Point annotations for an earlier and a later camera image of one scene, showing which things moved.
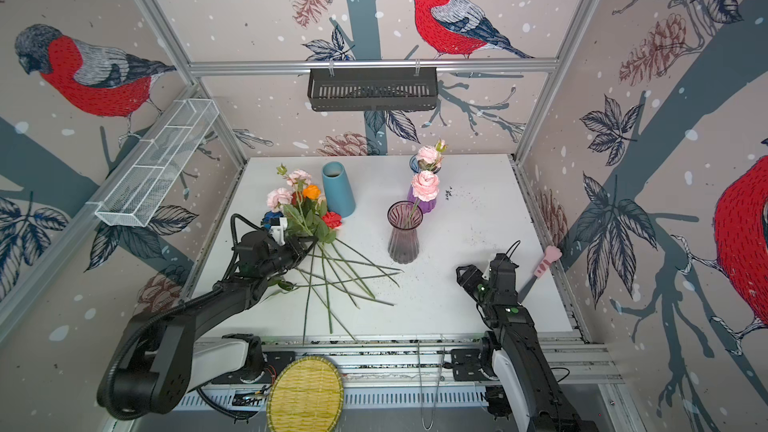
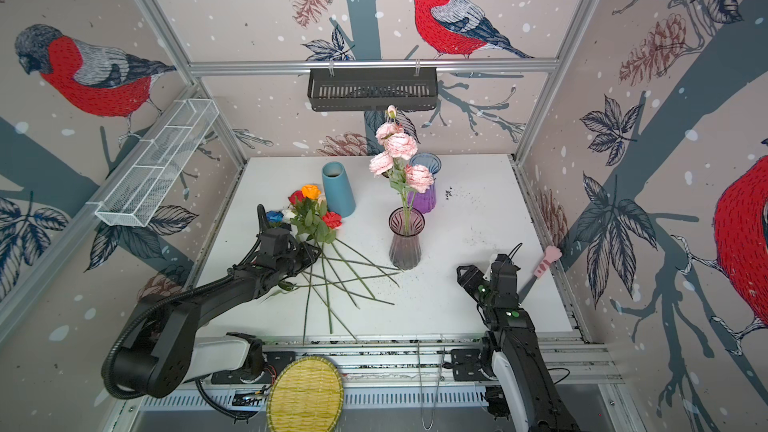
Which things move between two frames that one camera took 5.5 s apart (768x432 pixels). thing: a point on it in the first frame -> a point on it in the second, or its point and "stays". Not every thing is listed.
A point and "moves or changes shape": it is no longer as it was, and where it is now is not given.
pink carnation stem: x=302 y=216 -> x=399 y=147
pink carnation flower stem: x=425 y=182 moves or changes shape
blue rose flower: x=271 y=218 stays
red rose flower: x=332 y=219 stays
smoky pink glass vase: x=404 y=217 stays
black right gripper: x=469 y=276 stays
